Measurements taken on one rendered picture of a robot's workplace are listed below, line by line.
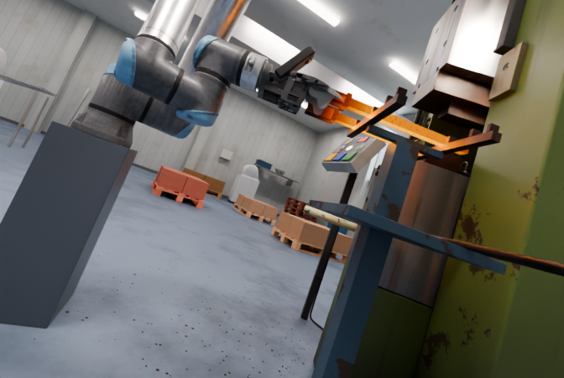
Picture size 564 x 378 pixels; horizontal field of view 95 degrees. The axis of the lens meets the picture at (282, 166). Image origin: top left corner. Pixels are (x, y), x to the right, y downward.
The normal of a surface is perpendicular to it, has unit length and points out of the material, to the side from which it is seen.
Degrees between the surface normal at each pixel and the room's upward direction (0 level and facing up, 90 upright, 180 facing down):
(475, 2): 90
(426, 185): 90
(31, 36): 90
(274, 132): 90
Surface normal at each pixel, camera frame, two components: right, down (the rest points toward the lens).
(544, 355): -0.04, -0.14
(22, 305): 0.38, 0.02
